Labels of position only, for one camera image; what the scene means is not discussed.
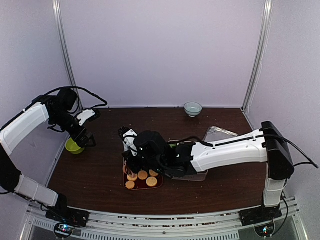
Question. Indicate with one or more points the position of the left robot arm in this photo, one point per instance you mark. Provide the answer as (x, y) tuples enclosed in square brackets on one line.
[(56, 109)]

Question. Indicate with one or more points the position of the large round tan cookie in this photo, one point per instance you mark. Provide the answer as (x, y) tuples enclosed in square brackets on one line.
[(151, 181)]

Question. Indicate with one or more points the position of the bottom left round cookie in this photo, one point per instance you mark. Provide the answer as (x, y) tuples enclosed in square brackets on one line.
[(130, 185)]

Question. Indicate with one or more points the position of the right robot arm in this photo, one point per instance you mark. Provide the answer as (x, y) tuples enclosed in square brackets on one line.
[(177, 159)]

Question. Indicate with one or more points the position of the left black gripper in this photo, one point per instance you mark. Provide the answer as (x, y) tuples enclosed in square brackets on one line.
[(81, 142)]

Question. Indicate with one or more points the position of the right aluminium frame post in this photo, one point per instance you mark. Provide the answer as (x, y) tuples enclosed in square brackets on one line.
[(261, 47)]

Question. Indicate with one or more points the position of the white divided cookie tin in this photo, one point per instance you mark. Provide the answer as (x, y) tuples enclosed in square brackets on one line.
[(199, 177)]

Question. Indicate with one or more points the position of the smooth round tan cookie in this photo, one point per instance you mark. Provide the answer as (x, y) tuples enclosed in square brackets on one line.
[(143, 175)]

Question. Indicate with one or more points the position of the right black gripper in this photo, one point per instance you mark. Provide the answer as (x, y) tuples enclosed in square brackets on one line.
[(134, 167)]

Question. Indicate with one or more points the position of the dark red cookie tray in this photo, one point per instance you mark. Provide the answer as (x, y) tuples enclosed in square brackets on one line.
[(141, 184)]

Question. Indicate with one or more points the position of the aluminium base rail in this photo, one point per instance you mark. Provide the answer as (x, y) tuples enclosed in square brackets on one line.
[(225, 225)]

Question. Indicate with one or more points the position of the pale blue ceramic bowl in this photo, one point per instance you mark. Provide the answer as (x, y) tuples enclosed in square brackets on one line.
[(192, 109)]

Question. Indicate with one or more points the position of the dotted round cookie right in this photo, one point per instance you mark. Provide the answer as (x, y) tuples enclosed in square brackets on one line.
[(153, 173)]

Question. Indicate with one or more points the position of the white handled metal tongs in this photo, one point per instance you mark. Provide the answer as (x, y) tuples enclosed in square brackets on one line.
[(128, 171)]

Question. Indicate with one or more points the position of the green plastic bowl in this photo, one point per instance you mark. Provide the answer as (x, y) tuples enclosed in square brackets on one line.
[(72, 147)]

